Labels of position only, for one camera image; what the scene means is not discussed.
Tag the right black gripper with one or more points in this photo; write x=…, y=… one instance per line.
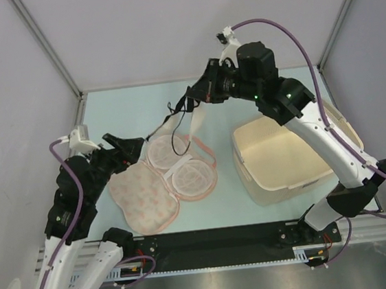
x=207, y=90

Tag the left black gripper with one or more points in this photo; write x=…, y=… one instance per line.
x=126, y=152

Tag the pink floral laundry bag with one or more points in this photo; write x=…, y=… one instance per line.
x=174, y=169

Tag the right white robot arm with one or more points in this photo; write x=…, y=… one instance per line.
x=253, y=76

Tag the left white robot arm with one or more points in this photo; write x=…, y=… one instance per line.
x=81, y=180

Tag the cream plastic laundry basket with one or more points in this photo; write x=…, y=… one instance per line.
x=274, y=164

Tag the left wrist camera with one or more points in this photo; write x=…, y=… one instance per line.
x=79, y=140

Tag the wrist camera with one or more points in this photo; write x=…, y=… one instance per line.
x=230, y=44
x=79, y=140

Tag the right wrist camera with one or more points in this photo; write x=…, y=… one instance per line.
x=230, y=44

